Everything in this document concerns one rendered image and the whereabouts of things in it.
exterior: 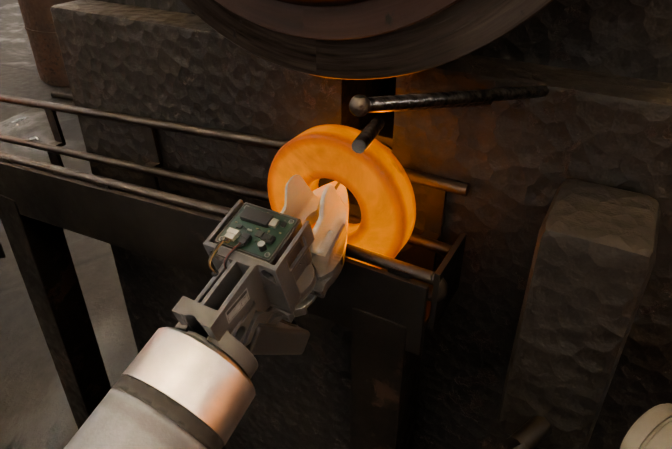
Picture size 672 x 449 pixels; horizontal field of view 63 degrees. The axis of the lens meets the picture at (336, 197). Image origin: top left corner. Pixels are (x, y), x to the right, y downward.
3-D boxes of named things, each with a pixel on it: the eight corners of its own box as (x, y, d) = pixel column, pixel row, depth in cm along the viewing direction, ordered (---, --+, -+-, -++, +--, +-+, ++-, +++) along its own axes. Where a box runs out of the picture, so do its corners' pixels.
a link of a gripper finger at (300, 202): (333, 148, 52) (282, 217, 47) (342, 191, 56) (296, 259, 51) (305, 141, 53) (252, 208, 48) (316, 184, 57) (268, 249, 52)
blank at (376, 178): (266, 131, 59) (247, 143, 56) (395, 115, 50) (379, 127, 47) (308, 256, 64) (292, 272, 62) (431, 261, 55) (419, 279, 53)
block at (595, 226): (518, 359, 61) (564, 167, 49) (595, 388, 58) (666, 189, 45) (491, 433, 53) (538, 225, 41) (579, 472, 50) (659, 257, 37)
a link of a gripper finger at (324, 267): (359, 228, 50) (311, 304, 45) (361, 238, 51) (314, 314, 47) (314, 214, 52) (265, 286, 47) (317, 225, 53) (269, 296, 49)
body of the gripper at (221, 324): (317, 216, 44) (230, 342, 37) (334, 278, 50) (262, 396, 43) (241, 192, 47) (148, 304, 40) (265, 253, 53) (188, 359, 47)
